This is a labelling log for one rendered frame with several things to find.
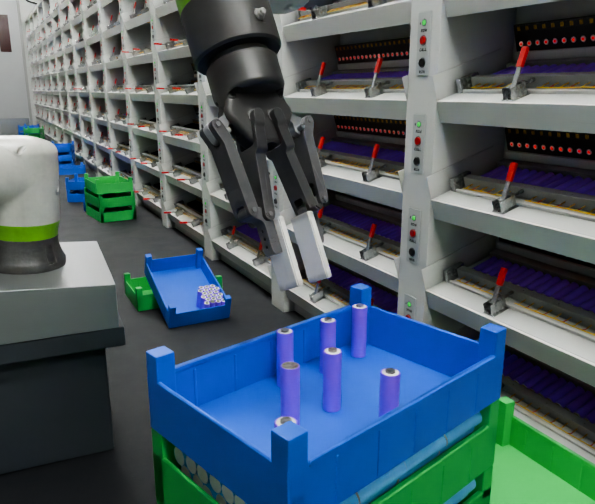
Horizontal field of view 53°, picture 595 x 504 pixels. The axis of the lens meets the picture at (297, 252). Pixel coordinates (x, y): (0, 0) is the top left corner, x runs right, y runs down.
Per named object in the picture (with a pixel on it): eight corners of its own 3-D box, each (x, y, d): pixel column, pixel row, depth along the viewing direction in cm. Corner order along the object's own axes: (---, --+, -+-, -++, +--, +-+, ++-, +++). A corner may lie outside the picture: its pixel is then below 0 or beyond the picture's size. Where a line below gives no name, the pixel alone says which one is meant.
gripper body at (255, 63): (252, 78, 67) (275, 157, 66) (187, 77, 61) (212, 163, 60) (293, 45, 61) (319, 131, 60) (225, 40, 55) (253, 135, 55)
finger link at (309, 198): (248, 124, 62) (258, 121, 63) (293, 221, 63) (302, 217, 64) (270, 108, 59) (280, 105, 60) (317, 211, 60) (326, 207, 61)
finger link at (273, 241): (268, 202, 58) (244, 205, 56) (283, 251, 58) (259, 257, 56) (260, 206, 59) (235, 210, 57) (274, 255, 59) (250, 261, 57)
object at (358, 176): (406, 211, 135) (394, 153, 129) (286, 177, 186) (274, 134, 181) (473, 178, 142) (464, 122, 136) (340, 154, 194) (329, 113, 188)
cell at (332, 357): (331, 414, 59) (332, 354, 57) (318, 407, 60) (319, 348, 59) (344, 408, 60) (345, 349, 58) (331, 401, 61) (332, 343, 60)
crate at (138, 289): (138, 311, 198) (136, 289, 196) (125, 294, 216) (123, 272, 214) (223, 297, 212) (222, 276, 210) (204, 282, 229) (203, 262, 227)
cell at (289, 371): (276, 365, 55) (276, 427, 57) (289, 371, 54) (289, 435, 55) (290, 359, 56) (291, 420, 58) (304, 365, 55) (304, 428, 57)
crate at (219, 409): (289, 538, 43) (289, 441, 41) (149, 426, 58) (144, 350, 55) (501, 398, 63) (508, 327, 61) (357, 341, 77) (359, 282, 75)
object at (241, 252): (275, 289, 205) (263, 254, 200) (214, 249, 257) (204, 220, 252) (324, 265, 212) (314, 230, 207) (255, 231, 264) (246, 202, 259)
